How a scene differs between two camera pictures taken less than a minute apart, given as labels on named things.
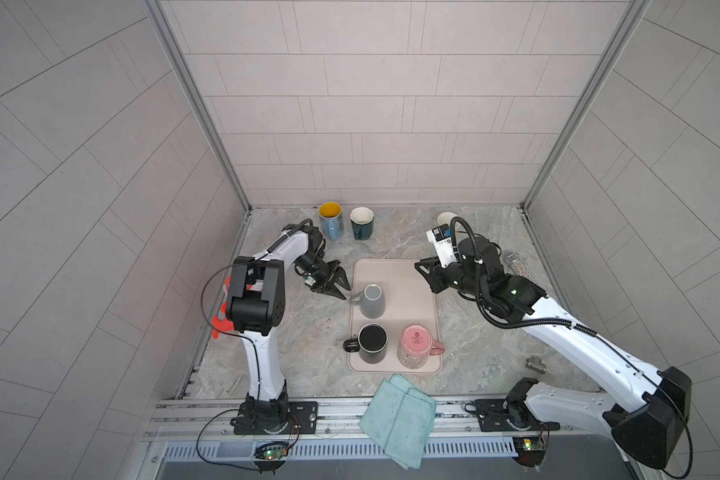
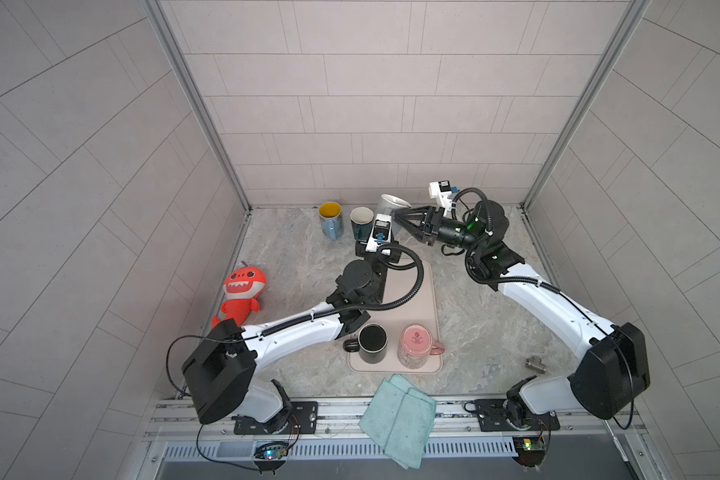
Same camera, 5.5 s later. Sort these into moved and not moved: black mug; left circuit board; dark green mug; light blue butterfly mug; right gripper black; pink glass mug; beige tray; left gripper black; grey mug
Moved: left gripper black; grey mug; right gripper black
Not moved: black mug; left circuit board; pink glass mug; beige tray; light blue butterfly mug; dark green mug
